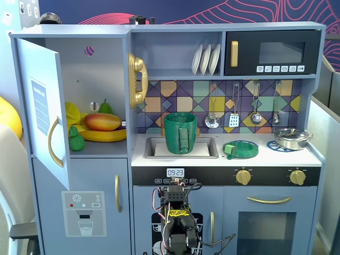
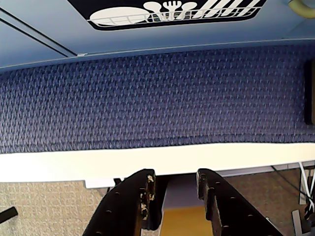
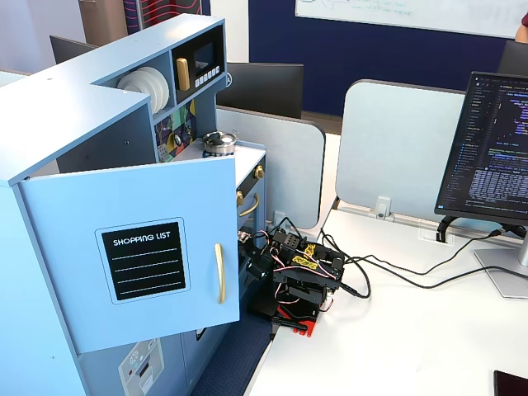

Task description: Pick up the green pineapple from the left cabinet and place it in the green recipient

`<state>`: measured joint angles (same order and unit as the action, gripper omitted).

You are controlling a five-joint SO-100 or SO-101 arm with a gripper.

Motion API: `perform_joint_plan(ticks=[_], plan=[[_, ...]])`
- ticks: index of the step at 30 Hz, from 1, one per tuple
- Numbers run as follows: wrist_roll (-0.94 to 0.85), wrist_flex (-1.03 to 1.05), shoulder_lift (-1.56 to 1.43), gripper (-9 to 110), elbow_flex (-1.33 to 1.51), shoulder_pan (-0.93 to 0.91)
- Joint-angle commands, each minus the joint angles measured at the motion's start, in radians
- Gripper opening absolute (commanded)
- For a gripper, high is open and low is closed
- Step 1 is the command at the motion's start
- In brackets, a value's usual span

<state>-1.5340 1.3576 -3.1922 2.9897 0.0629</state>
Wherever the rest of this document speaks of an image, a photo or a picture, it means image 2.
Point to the grey metal table leg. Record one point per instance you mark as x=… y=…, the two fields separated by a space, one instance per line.
x=297 y=223

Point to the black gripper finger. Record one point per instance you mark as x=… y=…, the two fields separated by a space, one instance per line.
x=229 y=211
x=123 y=201

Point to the black bar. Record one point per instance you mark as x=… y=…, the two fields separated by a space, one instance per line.
x=8 y=213

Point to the yellow block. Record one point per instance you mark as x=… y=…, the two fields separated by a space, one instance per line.
x=183 y=221

